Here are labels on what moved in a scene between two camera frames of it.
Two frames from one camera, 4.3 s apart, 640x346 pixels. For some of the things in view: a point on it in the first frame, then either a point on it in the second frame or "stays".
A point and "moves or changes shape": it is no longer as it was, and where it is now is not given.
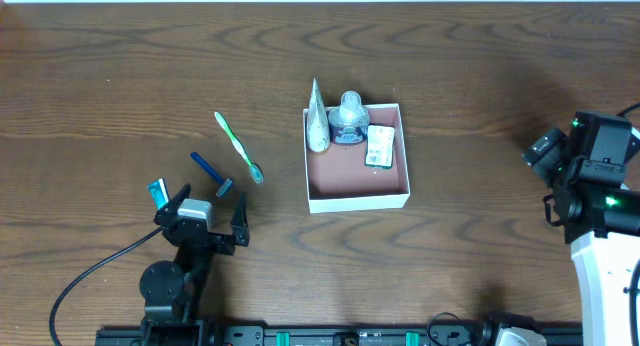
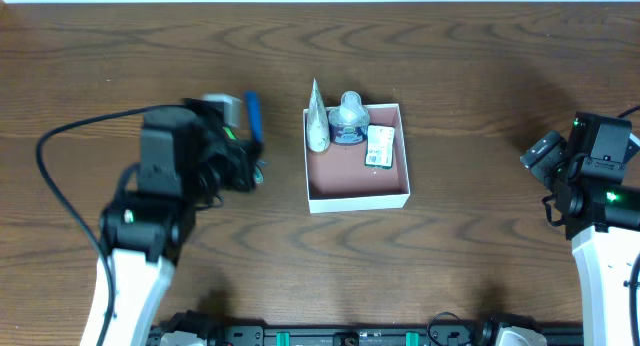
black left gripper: [211, 237] -> [245, 162]
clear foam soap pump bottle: [349, 123] stays
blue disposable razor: [226, 183] moves or changes shape
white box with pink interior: [337, 179] stays
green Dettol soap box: [379, 150] stays
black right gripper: [545, 147] stays
